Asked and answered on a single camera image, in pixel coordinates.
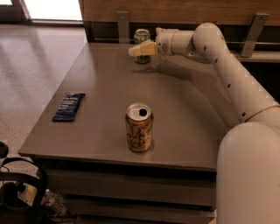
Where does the orange soda can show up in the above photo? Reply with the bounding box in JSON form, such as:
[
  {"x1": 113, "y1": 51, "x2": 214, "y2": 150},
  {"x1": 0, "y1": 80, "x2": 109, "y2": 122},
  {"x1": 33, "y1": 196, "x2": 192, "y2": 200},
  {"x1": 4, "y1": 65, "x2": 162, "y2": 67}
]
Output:
[{"x1": 125, "y1": 102, "x2": 153, "y2": 152}]

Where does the left metal bracket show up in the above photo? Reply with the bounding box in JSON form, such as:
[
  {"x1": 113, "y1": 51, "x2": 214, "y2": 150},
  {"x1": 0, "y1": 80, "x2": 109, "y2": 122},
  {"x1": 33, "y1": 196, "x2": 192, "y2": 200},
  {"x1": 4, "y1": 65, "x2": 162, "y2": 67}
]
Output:
[{"x1": 116, "y1": 11, "x2": 130, "y2": 44}]

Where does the grey drawer cabinet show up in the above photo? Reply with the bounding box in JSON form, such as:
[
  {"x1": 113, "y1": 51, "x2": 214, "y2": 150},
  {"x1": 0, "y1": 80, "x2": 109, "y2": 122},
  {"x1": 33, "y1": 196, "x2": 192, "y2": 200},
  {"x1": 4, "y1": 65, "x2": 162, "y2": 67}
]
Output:
[{"x1": 20, "y1": 44, "x2": 235, "y2": 224}]

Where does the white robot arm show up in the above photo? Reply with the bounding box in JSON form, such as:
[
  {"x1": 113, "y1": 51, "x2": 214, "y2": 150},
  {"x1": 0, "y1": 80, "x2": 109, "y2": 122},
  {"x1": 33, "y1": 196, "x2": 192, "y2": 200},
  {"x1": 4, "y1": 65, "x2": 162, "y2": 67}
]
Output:
[{"x1": 129, "y1": 23, "x2": 280, "y2": 224}]

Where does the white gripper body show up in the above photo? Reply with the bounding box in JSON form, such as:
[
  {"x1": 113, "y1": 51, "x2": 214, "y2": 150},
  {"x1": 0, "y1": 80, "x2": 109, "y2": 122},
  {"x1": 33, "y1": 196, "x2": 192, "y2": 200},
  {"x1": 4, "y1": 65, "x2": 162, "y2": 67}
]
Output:
[{"x1": 156, "y1": 30, "x2": 194, "y2": 56}]

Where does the blue rxbar wrapper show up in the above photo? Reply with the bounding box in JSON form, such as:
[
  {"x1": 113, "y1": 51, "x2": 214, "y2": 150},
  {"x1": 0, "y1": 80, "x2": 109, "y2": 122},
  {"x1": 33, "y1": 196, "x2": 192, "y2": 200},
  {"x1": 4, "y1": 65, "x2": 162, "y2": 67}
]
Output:
[{"x1": 52, "y1": 93, "x2": 86, "y2": 123}]

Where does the black bag with strap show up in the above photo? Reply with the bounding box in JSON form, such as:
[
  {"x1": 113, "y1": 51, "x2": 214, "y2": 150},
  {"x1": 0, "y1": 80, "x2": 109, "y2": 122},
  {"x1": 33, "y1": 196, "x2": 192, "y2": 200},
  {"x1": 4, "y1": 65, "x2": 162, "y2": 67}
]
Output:
[{"x1": 0, "y1": 141, "x2": 50, "y2": 224}]

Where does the wooden wall panel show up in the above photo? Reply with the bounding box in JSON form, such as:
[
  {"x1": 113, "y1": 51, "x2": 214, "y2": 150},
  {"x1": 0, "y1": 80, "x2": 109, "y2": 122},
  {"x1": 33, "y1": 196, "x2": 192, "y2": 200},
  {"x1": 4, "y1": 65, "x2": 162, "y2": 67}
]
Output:
[{"x1": 78, "y1": 0, "x2": 280, "y2": 26}]

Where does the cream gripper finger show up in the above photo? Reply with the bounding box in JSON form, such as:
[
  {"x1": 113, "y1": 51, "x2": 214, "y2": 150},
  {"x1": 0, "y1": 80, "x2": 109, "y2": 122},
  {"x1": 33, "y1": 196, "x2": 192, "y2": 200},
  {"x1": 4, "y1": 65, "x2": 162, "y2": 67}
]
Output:
[
  {"x1": 128, "y1": 39, "x2": 158, "y2": 57},
  {"x1": 156, "y1": 27, "x2": 178, "y2": 35}
]

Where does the metal bracket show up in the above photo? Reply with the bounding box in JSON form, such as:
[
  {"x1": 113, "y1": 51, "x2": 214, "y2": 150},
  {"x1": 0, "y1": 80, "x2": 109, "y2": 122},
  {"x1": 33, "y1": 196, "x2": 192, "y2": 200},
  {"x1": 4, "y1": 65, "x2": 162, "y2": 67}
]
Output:
[
  {"x1": 240, "y1": 12, "x2": 269, "y2": 58},
  {"x1": 116, "y1": 11, "x2": 130, "y2": 44}
]

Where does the green soda can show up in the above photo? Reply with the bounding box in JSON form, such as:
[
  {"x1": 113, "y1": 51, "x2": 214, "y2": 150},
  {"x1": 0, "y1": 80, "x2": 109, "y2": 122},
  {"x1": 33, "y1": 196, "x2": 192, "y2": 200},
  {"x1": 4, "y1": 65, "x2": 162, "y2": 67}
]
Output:
[{"x1": 134, "y1": 29, "x2": 151, "y2": 65}]

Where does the right metal bracket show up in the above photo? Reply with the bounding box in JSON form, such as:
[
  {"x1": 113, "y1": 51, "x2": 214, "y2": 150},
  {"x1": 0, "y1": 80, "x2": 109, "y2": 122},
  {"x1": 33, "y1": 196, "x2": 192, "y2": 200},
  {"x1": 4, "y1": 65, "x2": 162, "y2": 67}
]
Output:
[{"x1": 240, "y1": 12, "x2": 269, "y2": 58}]

